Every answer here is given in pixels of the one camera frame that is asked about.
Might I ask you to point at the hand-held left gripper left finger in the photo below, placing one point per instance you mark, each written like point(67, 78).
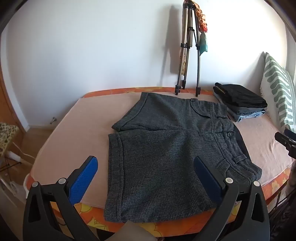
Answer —
point(83, 176)

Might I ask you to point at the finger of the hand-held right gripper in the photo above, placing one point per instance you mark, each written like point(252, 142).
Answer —
point(285, 141)
point(291, 134)

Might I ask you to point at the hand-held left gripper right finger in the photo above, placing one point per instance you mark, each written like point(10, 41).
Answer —
point(208, 178)

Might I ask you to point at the grey tweed short pants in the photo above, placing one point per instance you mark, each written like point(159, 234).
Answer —
point(166, 148)

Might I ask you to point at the dark grey folded pants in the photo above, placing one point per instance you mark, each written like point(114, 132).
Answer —
point(242, 110)

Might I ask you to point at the black folded pants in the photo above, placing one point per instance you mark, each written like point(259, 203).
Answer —
point(240, 95)

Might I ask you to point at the green and white patterned pillow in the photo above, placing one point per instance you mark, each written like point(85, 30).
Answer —
point(277, 92)

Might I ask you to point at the blue folded jeans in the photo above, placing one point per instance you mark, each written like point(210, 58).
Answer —
point(248, 116)

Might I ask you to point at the pink blanket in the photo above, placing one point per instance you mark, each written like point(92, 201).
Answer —
point(78, 129)

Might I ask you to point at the metal door stopper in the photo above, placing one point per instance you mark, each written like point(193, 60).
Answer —
point(53, 120)

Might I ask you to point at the metal tripod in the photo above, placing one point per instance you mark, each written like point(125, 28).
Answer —
point(198, 69)

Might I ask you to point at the yellow patterned scarf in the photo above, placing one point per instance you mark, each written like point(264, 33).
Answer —
point(183, 60)

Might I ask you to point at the orange and teal fabric garland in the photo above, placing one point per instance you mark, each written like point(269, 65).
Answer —
point(203, 30)

